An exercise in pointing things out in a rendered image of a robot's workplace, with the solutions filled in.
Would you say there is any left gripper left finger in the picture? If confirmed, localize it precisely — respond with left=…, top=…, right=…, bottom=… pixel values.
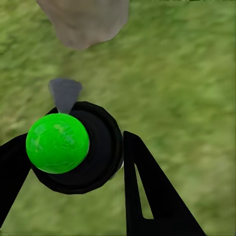
left=0, top=133, right=31, bottom=227

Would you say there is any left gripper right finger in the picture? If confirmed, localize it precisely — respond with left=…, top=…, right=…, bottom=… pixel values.
left=123, top=131, right=206, bottom=236

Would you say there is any pesticide atomizer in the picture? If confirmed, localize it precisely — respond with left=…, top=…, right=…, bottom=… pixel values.
left=26, top=78, right=124, bottom=195

